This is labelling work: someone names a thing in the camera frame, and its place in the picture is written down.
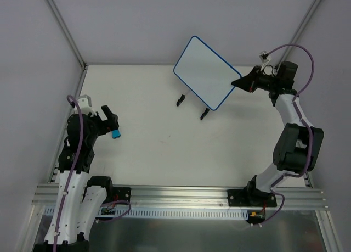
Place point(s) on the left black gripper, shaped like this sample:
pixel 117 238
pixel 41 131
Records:
pixel 103 123

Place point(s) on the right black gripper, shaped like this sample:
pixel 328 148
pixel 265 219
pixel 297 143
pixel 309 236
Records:
pixel 255 80

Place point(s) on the blue heart-shaped eraser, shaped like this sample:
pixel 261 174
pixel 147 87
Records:
pixel 115 134

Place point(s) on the blue-framed whiteboard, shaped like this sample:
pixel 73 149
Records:
pixel 206 73

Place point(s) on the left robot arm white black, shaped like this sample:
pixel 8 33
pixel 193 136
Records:
pixel 80 195

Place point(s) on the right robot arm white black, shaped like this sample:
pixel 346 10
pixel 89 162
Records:
pixel 298 146

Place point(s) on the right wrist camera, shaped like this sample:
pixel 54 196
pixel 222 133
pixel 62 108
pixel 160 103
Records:
pixel 265 58

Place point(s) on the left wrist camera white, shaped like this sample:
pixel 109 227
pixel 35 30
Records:
pixel 85 104

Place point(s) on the left aluminium frame post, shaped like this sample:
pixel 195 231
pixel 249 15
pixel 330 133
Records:
pixel 66 32

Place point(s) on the aluminium frame post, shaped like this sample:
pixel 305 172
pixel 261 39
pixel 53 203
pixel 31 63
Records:
pixel 293 19
pixel 66 32

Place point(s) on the wire whiteboard stand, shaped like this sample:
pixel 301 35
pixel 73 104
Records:
pixel 182 98

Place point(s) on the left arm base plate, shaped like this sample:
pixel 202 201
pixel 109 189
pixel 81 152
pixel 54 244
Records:
pixel 121 193

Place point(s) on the aluminium front rail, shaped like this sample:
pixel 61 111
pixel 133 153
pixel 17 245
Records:
pixel 217 197

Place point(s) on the white slotted cable duct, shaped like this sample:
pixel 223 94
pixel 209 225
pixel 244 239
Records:
pixel 168 213

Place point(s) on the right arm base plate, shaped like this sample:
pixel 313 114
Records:
pixel 242 198

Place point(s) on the right side table rail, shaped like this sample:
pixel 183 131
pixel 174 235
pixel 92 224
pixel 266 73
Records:
pixel 308 178

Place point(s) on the right aluminium frame post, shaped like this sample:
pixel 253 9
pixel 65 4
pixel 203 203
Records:
pixel 293 19

